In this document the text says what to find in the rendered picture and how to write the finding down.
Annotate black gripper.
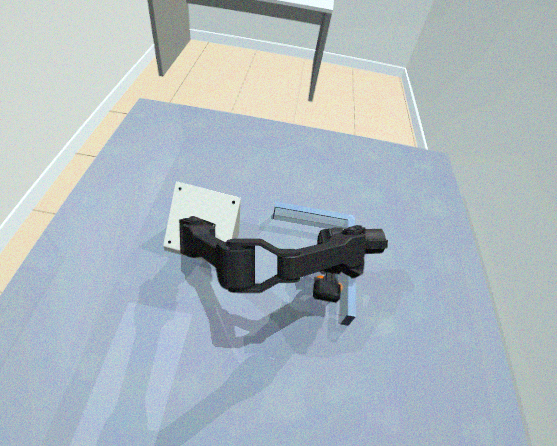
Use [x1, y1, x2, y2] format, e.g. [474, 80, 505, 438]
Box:
[313, 233, 341, 302]

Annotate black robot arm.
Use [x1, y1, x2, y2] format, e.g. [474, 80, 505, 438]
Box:
[179, 216, 388, 293]

